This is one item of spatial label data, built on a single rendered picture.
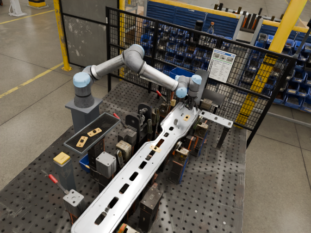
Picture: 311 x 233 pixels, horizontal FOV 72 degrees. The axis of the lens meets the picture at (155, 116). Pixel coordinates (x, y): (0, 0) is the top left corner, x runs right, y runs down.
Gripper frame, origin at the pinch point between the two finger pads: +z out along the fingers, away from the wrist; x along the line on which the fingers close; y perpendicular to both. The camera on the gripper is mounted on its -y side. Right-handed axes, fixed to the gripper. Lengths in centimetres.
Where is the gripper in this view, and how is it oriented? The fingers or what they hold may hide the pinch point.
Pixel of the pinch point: (188, 113)
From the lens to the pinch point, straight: 180.9
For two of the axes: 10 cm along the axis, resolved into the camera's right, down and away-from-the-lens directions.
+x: 8.7, 3.8, -3.2
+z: -1.2, 7.7, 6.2
